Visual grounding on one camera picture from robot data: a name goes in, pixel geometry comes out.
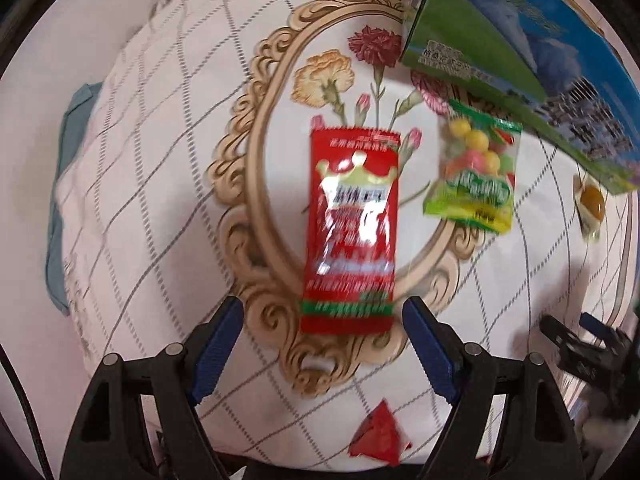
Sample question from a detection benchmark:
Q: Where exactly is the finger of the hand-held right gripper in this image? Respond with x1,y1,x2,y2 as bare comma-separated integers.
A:
540,314,606,386
580,312,631,348

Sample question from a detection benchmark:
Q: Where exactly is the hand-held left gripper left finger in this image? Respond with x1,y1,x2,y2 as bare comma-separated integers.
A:
60,297,246,480

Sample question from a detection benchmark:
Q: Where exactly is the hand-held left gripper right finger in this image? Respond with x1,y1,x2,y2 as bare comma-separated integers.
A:
402,296,586,480

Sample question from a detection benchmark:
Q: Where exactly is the long red snack packet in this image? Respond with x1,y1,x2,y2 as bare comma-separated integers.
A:
299,116,401,336

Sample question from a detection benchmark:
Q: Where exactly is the printed cardboard box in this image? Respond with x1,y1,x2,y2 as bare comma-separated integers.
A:
400,0,640,196

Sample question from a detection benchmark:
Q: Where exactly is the small red triangular packet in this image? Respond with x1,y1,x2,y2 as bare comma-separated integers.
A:
349,400,412,461

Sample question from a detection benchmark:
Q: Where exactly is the green candy packet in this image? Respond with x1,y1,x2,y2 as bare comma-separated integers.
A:
422,99,523,235

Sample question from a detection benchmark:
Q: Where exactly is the blue bedsheet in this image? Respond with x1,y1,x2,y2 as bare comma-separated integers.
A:
45,82,106,316

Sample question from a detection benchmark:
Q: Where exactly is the white diamond floral cloth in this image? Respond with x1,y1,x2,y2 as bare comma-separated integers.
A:
50,0,640,466

